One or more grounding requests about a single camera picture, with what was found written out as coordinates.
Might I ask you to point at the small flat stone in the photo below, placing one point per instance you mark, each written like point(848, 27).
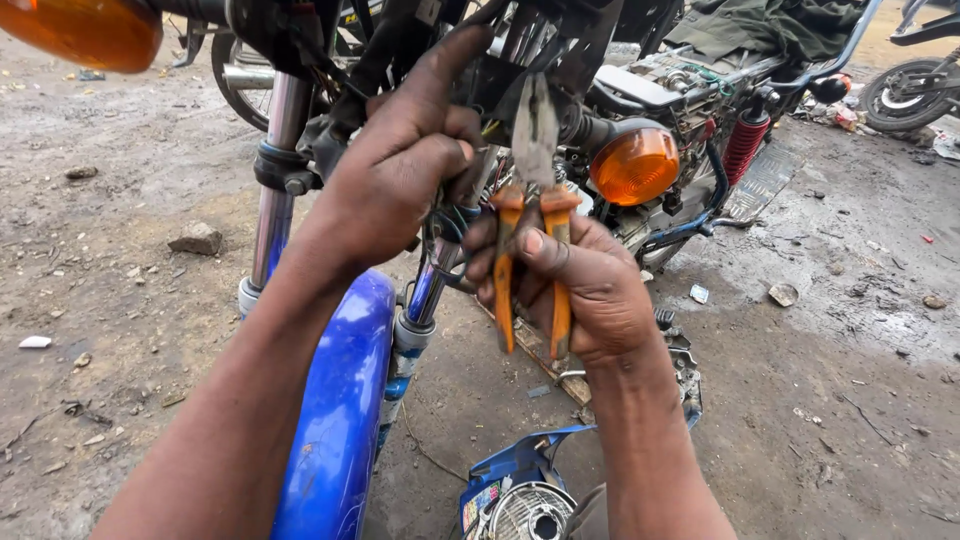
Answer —
point(80, 172)

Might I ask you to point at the blue headlight cowl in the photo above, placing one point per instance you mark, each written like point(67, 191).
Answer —
point(517, 457)

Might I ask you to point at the motorcycle frame and engine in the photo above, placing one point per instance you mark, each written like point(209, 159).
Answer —
point(660, 90)

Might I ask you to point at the person's right hand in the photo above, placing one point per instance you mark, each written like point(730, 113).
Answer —
point(600, 292)

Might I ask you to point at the blue rear grab rail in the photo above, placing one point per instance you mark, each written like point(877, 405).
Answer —
point(832, 60)

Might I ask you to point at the small silver wrapper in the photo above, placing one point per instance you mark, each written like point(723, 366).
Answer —
point(699, 293)

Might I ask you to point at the chrome fork tube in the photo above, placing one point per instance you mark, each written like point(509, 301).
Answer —
point(420, 315)
point(274, 202)

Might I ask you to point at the wooden plank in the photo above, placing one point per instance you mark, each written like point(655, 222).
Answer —
point(544, 360)

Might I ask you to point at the silver ribbed guard plate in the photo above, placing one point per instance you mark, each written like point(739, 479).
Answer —
point(763, 184)

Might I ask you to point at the white scrap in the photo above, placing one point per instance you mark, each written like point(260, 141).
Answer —
point(34, 342)

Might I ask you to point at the red rear shock spring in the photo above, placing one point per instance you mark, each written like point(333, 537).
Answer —
point(744, 148)

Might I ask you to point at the parked black motorcycle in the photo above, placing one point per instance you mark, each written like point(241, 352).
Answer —
point(911, 90)

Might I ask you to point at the motorcycle wheel with exhaust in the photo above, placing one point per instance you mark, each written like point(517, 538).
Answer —
point(244, 82)

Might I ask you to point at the grey stone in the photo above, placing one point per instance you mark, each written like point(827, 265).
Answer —
point(196, 240)

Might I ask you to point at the orange turn signal lamp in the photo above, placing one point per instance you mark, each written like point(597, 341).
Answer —
point(82, 30)
point(634, 166)

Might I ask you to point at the chrome round headlight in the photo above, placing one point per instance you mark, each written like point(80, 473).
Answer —
point(529, 514)

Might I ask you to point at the heap of litter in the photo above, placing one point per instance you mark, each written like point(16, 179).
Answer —
point(832, 114)

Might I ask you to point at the person's left hand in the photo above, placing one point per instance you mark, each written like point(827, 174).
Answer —
point(390, 180)

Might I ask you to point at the metal footrest bracket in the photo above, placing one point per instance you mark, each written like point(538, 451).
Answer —
point(682, 367)

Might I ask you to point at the blue motorcycle front fender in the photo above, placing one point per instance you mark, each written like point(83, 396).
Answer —
point(337, 420)

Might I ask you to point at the round pale stone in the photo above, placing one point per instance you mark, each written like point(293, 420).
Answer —
point(783, 295)

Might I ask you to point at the olive green cloth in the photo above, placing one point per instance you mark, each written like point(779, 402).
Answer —
point(765, 26)

